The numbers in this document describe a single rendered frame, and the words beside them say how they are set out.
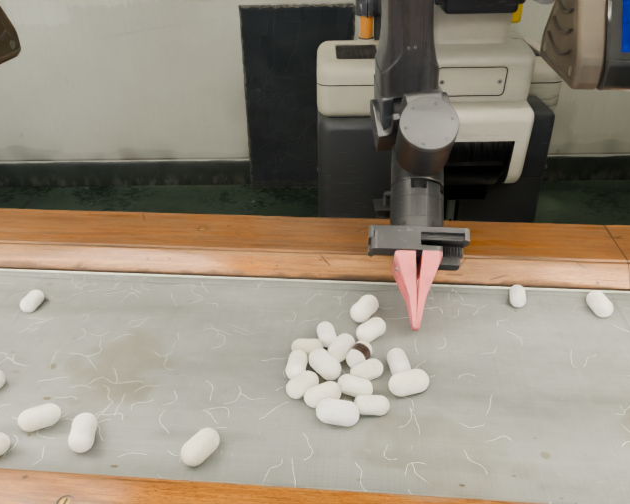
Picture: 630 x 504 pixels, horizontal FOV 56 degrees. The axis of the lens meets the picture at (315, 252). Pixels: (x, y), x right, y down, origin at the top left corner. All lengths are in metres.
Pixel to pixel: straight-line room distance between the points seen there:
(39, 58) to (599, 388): 2.48
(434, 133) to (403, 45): 0.10
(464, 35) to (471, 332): 0.62
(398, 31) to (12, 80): 2.33
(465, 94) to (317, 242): 0.49
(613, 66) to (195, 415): 0.42
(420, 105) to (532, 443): 0.32
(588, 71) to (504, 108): 0.76
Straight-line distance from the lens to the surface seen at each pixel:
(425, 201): 0.63
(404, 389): 0.55
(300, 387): 0.55
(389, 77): 0.65
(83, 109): 2.76
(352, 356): 0.58
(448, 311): 0.67
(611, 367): 0.65
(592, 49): 0.36
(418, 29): 0.64
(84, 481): 0.50
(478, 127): 1.10
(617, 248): 0.80
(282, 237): 0.75
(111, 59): 2.66
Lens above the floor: 1.14
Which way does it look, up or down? 32 degrees down
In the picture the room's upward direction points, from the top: 1 degrees counter-clockwise
